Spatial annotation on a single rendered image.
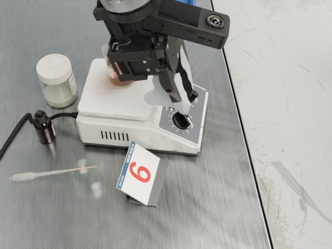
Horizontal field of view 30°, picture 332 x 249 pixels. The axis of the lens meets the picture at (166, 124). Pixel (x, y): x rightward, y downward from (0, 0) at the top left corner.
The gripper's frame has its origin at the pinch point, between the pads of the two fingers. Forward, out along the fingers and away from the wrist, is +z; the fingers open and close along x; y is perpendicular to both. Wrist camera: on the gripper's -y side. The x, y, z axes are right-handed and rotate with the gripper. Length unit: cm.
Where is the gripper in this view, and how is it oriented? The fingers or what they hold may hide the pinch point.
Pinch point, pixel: (189, 99)
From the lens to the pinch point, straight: 92.0
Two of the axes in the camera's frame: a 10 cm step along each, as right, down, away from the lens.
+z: 3.0, 6.3, 7.2
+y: -9.4, 0.7, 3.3
